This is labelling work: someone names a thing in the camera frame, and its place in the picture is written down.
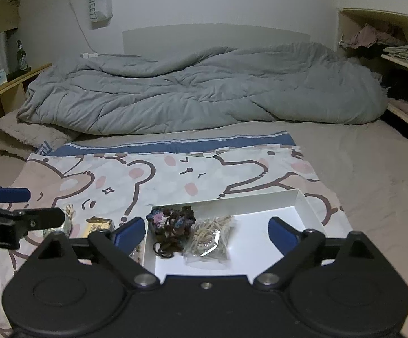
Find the bear printed cloth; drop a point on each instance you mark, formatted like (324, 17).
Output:
(119, 179)

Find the beige bed sheet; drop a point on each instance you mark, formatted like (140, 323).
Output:
(366, 183)

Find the clear bag of rubber bands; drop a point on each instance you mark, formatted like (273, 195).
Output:
(207, 241)

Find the grey duvet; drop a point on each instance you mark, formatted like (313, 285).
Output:
(189, 91)

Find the beige fluffy blanket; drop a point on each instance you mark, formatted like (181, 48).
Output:
(31, 130)

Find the white tray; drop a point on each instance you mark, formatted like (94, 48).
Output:
(256, 223)

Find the green glass bottle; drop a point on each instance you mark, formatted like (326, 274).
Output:
(20, 58)

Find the white cloth ball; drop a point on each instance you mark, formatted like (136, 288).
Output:
(68, 222)

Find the white power adapter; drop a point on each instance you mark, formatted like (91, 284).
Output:
(89, 55)

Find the small gold box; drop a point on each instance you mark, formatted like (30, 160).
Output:
(98, 227)

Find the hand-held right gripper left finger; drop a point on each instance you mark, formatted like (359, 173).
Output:
(130, 234)

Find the beige folded clothes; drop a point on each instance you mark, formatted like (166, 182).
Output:
(404, 52)

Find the black clothes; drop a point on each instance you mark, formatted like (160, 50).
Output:
(401, 88)

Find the white hanging bag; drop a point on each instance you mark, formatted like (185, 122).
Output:
(100, 1)

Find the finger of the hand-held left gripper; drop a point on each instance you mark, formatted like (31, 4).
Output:
(11, 194)
(41, 217)

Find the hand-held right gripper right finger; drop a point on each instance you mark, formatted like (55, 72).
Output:
(279, 234)

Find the wooden bedside shelf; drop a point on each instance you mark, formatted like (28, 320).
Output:
(31, 74)

